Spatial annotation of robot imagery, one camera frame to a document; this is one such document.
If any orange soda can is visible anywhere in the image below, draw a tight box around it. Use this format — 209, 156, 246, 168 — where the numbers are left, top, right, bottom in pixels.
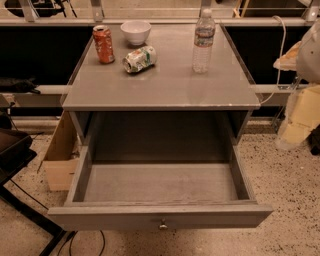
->
92, 25, 115, 64

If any open grey top drawer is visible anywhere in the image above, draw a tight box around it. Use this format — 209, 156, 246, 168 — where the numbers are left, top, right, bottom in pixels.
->
48, 147, 273, 231

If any metal drawer knob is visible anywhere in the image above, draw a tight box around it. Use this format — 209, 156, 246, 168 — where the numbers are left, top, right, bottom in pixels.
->
158, 219, 168, 230

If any clear plastic water bottle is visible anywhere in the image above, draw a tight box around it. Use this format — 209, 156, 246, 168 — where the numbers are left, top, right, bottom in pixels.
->
192, 8, 215, 73

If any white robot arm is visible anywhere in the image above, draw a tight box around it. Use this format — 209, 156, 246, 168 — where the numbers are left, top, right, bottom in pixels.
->
273, 20, 320, 150

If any black floor cable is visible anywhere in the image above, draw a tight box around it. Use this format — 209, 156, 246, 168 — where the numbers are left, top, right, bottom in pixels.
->
56, 229, 106, 256

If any white bowl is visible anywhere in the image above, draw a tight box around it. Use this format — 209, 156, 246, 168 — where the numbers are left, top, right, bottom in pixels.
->
120, 20, 151, 45

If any black chair frame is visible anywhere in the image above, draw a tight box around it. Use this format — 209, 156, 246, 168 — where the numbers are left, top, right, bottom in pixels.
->
0, 117, 66, 256

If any cardboard box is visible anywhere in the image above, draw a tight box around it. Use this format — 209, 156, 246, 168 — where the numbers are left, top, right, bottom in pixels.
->
42, 111, 78, 191

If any metal rail frame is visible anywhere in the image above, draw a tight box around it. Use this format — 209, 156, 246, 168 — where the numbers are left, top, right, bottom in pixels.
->
0, 0, 320, 26

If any crushed green white can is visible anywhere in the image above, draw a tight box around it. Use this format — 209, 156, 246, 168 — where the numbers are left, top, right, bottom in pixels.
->
122, 46, 157, 73

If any grey cabinet with top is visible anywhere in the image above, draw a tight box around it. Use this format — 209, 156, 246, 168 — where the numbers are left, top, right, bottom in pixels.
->
63, 24, 260, 163

